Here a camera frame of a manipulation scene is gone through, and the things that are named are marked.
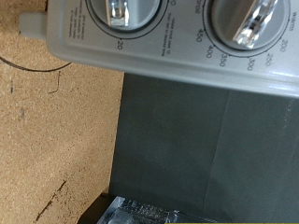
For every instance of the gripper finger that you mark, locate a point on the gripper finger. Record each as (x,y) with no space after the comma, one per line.
(134,214)

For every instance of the silver toaster oven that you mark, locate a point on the silver toaster oven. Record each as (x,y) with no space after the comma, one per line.
(174,59)

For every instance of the silver oven knob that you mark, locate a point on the silver oven knob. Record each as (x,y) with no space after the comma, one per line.
(230,18)
(137,15)

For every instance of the dark grey backdrop curtain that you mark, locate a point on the dark grey backdrop curtain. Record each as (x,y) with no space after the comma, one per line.
(187,140)

